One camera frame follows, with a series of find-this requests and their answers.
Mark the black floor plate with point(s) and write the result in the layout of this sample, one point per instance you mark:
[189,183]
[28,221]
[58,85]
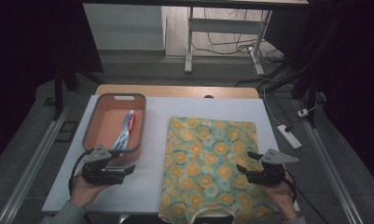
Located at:
[66,131]

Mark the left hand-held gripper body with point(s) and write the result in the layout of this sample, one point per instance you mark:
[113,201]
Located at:
[96,172]

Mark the white desk frame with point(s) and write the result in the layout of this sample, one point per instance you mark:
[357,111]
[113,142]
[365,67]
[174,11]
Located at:
[222,26]

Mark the small white adapter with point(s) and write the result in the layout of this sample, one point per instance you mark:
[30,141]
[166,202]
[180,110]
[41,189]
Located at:
[302,113]

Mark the person's left hand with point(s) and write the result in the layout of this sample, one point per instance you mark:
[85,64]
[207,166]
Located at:
[85,191]

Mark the white table board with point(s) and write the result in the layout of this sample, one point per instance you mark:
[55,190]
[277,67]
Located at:
[153,180]

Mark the white power strip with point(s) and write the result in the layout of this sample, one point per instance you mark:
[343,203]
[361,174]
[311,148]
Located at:
[288,137]

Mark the person's right hand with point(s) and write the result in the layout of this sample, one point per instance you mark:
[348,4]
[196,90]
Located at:
[279,194]

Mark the orange plastic basket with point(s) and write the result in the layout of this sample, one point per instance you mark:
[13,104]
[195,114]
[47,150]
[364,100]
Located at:
[113,124]

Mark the metal floor rail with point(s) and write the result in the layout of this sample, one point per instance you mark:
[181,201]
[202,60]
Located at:
[32,165]
[330,168]

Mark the toothpaste tube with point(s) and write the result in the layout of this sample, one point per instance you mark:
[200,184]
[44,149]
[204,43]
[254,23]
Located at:
[125,130]

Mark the wooden table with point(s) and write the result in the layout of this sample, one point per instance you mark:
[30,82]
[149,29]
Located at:
[175,91]

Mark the black stand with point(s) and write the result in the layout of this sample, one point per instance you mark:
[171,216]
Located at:
[58,93]

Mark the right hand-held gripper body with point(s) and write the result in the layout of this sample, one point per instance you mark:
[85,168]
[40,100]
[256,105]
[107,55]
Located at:
[268,174]

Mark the orange-print cloth tote bag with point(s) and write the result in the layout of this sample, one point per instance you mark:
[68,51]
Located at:
[203,161]

